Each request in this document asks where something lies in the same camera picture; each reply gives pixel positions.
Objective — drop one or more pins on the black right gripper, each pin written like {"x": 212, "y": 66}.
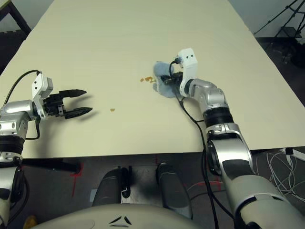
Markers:
{"x": 176, "y": 77}

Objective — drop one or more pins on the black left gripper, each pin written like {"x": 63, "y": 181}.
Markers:
{"x": 54, "y": 106}

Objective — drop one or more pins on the blue rag with white edge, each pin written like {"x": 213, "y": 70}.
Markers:
{"x": 160, "y": 69}

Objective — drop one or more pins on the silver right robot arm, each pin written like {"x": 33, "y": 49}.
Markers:
{"x": 238, "y": 152}

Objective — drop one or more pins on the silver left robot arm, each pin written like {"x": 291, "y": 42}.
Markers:
{"x": 14, "y": 109}

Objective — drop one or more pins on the brown spill in three blobs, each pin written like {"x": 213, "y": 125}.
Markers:
{"x": 149, "y": 78}

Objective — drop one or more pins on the red floor tape mark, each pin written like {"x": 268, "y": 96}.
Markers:
{"x": 214, "y": 183}
{"x": 76, "y": 175}

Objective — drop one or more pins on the black foam floor mat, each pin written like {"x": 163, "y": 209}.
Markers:
{"x": 9, "y": 45}

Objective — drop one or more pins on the grey left robot leg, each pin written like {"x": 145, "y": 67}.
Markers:
{"x": 107, "y": 188}

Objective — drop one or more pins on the grey robot leg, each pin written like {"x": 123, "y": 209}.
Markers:
{"x": 107, "y": 188}
{"x": 171, "y": 188}

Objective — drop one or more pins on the grey floor sheet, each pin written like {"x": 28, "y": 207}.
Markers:
{"x": 94, "y": 194}

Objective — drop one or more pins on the black-framed side table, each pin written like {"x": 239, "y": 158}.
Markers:
{"x": 20, "y": 16}

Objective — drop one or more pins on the grey right robot leg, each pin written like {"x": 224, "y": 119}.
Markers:
{"x": 171, "y": 188}

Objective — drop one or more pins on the beige robot torso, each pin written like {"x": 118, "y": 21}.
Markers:
{"x": 107, "y": 217}

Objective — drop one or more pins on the yellow tool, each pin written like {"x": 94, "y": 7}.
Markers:
{"x": 30, "y": 223}

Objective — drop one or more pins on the black tripod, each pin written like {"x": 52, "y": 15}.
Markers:
{"x": 289, "y": 29}

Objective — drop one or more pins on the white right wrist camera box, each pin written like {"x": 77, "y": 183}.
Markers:
{"x": 189, "y": 64}

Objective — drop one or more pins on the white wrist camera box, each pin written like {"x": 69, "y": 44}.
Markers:
{"x": 189, "y": 64}
{"x": 39, "y": 87}

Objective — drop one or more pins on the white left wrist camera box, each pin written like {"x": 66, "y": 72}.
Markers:
{"x": 39, "y": 87}

